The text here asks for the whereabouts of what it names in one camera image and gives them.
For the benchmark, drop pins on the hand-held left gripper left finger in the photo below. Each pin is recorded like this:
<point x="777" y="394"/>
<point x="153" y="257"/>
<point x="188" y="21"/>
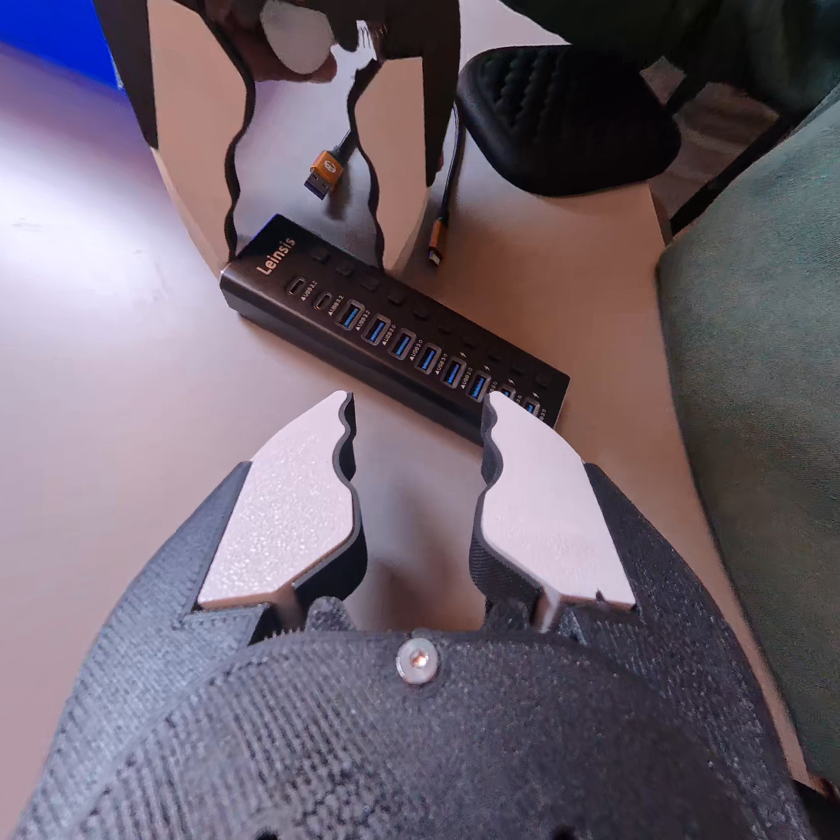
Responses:
<point x="289" y="525"/>

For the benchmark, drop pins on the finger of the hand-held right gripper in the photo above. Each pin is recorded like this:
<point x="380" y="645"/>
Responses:
<point x="197" y="144"/>
<point x="400" y="164"/>

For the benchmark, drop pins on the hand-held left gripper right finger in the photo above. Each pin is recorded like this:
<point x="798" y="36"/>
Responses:
<point x="551" y="525"/>

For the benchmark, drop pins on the black usb hub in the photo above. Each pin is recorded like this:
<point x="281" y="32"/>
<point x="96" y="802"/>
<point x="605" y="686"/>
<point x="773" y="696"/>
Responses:
<point x="315" y="275"/>

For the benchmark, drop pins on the blue plastic bin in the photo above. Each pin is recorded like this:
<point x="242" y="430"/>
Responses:
<point x="52" y="33"/>

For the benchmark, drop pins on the person's right hand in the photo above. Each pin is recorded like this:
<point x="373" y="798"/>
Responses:
<point x="262" y="72"/>

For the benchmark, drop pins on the black ribbed cushion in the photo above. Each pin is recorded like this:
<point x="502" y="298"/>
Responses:
<point x="564" y="124"/>

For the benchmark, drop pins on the person's green torso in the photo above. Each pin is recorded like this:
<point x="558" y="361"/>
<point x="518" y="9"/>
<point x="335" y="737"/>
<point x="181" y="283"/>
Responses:
<point x="754" y="394"/>

